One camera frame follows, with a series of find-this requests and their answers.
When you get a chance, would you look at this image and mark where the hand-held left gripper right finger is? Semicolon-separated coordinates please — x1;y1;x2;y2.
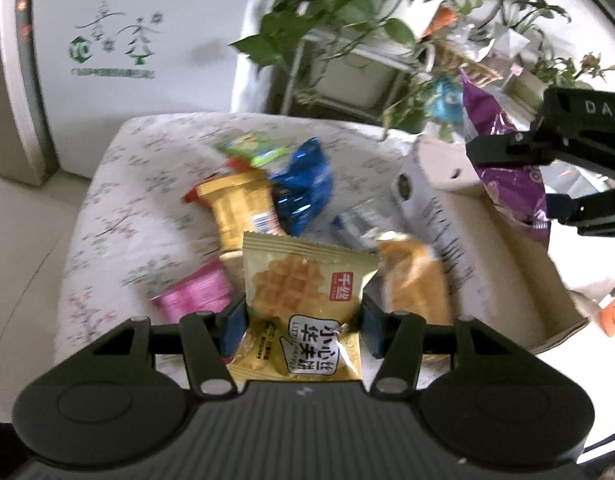
360;292;513;397

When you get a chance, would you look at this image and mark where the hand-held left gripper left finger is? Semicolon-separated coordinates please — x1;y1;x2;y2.
90;296;248;399

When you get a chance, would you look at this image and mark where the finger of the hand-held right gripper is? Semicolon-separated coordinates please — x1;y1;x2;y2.
465;129;555;167
545;191;615;238

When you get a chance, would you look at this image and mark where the purple snack packet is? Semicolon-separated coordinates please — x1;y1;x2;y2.
460;67;551;246

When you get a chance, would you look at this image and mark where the yellow waffle snack packet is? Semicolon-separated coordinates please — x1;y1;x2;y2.
226;231;381;383

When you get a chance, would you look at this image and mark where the cardboard box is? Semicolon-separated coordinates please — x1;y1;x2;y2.
391;137;591;356

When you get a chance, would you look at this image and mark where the gold yellow snack packet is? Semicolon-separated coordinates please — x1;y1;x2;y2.
194;169;285;261

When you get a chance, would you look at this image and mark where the orange red snack packet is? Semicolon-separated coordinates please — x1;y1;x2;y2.
182;156;253;206

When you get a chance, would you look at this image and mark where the pink snack packet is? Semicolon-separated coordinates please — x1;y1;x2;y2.
150;259;233;325

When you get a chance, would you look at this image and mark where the orange bread packet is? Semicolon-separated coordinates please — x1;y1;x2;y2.
377;232;455;328

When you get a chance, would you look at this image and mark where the blue plastic toy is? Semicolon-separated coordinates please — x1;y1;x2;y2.
431;80;463;133

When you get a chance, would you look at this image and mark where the white plant rack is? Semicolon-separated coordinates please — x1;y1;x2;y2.
280;25;438;117

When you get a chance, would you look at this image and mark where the green snack packet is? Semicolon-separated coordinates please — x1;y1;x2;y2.
214;132;288;168

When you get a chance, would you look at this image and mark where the green pothos plant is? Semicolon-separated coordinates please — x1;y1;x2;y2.
230;0;615;137

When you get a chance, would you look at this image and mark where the white tree-print panel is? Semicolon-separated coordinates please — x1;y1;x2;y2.
0;0;274;187

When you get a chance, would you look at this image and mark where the grey metal door frame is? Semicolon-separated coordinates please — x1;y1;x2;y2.
0;47;59;187

